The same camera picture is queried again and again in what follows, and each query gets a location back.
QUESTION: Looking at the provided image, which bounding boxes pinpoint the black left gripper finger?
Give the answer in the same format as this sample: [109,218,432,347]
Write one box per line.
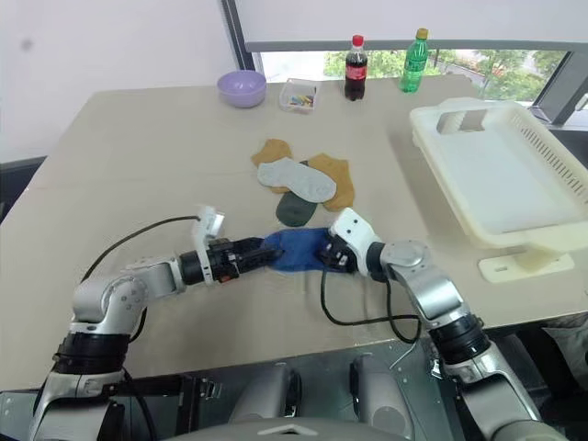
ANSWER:
[238,249,285,274]
[231,235,267,255]

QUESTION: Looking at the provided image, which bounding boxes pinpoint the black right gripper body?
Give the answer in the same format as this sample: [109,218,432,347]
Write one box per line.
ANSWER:
[323,234,360,275]

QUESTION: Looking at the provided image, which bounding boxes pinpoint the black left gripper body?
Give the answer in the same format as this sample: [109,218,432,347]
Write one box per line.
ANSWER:
[208,237,245,283]

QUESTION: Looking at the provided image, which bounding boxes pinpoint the blue sock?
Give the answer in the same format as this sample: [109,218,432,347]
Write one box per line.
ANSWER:
[264,227,342,275]

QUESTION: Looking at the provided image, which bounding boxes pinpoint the dark green sock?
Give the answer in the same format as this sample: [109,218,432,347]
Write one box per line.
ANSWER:
[275,189,320,229]

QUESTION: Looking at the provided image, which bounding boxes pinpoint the mustard tan sock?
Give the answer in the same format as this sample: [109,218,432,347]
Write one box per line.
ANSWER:
[250,138,294,169]
[302,153,357,212]

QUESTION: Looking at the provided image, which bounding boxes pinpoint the light grey sock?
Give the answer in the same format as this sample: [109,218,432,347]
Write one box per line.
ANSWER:
[255,157,338,204]

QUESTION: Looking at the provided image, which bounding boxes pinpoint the white plastic basket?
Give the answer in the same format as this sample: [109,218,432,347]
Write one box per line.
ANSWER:
[408,96,588,252]

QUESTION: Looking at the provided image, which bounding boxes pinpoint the white plastic basket stand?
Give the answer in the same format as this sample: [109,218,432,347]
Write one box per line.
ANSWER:
[477,232,576,284]

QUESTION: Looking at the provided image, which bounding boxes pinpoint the grey rounded robot housing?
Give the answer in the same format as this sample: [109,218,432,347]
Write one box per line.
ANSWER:
[228,361,304,424]
[348,354,406,429]

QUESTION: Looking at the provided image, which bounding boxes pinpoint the light table cloth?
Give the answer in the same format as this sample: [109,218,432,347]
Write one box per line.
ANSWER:
[0,75,588,391]

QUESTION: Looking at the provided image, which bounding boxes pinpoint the purple plastic bowl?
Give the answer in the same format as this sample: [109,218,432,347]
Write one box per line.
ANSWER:
[216,70,268,109]

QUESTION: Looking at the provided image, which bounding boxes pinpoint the clear plastic box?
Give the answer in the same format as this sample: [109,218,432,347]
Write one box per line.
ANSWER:
[278,77,320,116]

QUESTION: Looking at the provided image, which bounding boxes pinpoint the grey robot torso front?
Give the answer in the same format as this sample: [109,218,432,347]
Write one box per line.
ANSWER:
[167,416,417,441]

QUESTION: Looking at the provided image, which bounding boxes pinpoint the cola bottle red cap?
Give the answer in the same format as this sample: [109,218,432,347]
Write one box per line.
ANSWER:
[344,34,369,102]

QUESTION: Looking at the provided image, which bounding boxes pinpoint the green bottle yellow cap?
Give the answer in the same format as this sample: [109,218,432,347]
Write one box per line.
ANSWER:
[398,28,431,95]

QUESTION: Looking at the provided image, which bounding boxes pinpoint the dark low cabinet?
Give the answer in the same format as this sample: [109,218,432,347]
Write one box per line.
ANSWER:
[0,154,49,226]

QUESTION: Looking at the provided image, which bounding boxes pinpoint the white roller blind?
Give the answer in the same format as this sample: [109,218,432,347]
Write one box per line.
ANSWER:
[237,0,588,47]

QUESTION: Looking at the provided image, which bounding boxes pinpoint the grey mottled fabric object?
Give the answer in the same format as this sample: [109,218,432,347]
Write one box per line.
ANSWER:
[541,311,588,385]

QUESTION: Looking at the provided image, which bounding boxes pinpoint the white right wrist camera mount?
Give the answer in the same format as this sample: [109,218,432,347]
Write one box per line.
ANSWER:
[327,207,383,277]

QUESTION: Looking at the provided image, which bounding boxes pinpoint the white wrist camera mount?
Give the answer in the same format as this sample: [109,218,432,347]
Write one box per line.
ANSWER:
[327,207,383,277]
[190,205,227,277]

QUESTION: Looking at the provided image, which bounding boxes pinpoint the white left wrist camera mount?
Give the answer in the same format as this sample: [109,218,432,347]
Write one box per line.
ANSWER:
[190,205,227,277]

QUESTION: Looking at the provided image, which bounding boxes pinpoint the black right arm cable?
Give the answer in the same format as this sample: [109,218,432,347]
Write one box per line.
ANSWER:
[319,268,424,345]

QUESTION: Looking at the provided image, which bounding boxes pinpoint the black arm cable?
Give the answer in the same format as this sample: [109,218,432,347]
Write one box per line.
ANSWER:
[319,268,424,345]
[78,214,201,288]

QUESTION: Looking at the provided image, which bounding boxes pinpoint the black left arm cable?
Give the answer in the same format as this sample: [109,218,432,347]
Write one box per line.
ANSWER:
[78,214,201,288]

